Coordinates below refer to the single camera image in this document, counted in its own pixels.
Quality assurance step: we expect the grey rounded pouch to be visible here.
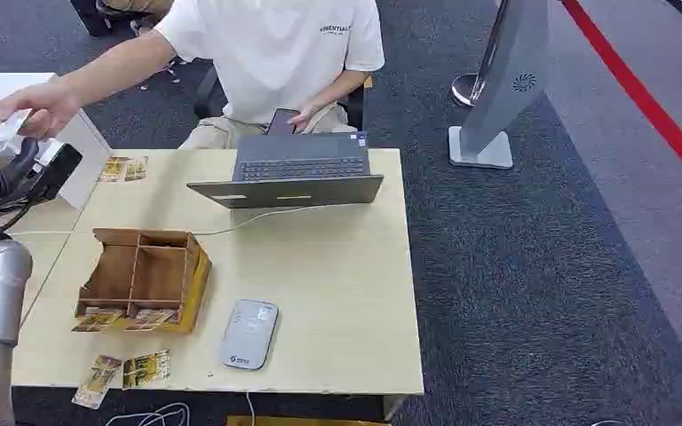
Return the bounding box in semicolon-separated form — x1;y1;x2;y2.
218;299;281;372

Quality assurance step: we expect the yellow printed card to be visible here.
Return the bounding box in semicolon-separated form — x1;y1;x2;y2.
124;157;149;184
71;355;123;411
122;350;172;391
124;309;178;333
98;157;128;185
71;310;123;335

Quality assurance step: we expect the dark smartphone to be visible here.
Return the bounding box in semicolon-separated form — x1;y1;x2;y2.
266;107;302;137

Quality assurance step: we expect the black office chair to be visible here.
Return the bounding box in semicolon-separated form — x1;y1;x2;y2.
192;63;374;133

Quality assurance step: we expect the pale printed card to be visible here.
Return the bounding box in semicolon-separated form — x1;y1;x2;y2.
0;110;34;159

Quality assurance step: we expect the white floor cable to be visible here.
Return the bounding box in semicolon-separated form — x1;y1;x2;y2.
104;402;191;426

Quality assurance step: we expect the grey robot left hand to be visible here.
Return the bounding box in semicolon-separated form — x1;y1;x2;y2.
0;138;83;205

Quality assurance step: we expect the chrome stanchion post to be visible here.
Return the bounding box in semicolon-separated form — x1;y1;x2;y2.
450;0;511;109

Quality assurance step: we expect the white side table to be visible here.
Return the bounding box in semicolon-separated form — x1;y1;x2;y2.
0;72;59;141

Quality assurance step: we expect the white box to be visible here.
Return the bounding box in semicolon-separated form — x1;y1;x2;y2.
53;110;114;211

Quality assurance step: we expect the person's left hand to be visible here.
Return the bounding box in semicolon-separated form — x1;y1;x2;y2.
287;102;322;131

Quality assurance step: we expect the person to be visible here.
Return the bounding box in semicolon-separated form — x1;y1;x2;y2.
0;0;386;151

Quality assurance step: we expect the grey kiosk stand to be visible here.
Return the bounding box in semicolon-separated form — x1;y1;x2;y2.
448;0;555;171

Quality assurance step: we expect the person's right hand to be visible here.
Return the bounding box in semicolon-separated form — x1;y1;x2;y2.
0;82;83;141

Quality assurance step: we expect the grey laptop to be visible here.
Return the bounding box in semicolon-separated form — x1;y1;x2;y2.
186;131;385;210

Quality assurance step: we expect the wooden card box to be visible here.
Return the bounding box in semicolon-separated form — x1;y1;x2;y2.
74;227;213;335

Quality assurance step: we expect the black chair base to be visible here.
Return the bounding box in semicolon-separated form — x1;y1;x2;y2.
68;0;160;38

